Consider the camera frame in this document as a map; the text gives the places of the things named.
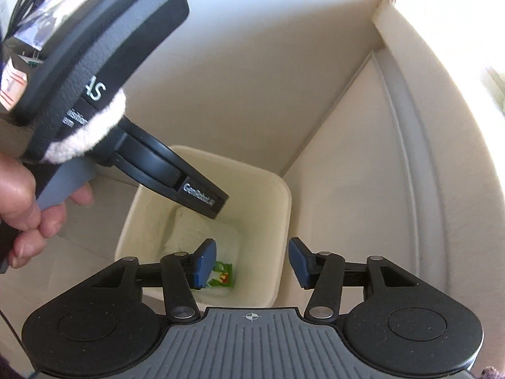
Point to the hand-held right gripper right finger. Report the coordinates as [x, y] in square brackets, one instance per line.
[298, 262]

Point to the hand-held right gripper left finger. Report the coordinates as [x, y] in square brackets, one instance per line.
[206, 264]

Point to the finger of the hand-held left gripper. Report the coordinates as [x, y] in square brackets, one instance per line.
[201, 195]

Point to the cream plastic trash bin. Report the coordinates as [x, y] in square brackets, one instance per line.
[272, 205]

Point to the person's left hand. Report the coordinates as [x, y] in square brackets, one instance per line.
[19, 205]

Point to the green snack wrapper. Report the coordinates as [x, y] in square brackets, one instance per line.
[223, 274]

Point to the purple knit clothing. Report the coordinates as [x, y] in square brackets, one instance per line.
[493, 373]

